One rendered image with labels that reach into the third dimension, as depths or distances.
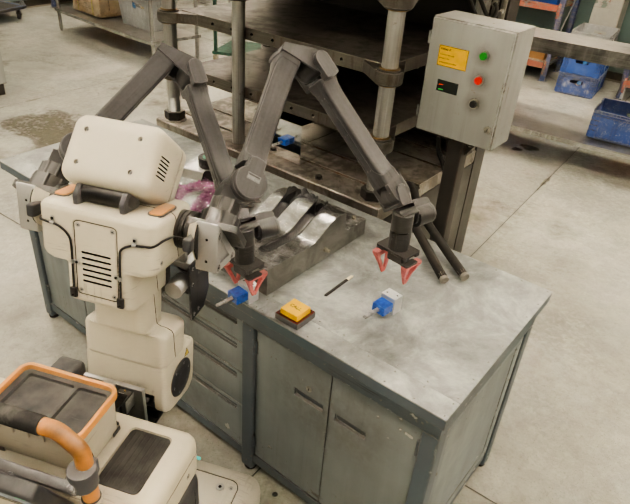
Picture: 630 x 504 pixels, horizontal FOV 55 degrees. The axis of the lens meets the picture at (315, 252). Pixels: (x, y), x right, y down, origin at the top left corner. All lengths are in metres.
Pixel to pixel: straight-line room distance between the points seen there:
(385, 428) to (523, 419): 1.11
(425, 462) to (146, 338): 0.78
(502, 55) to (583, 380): 1.56
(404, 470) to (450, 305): 0.48
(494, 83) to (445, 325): 0.84
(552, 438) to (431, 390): 1.22
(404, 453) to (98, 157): 1.08
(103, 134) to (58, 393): 0.54
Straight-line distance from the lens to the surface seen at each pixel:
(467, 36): 2.16
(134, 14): 7.32
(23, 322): 3.11
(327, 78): 1.52
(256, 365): 1.96
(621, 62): 4.84
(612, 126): 5.14
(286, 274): 1.80
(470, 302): 1.86
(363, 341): 1.63
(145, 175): 1.26
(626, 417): 2.94
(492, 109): 2.16
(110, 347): 1.57
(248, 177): 1.33
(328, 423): 1.86
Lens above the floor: 1.85
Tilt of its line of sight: 32 degrees down
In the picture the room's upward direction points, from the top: 5 degrees clockwise
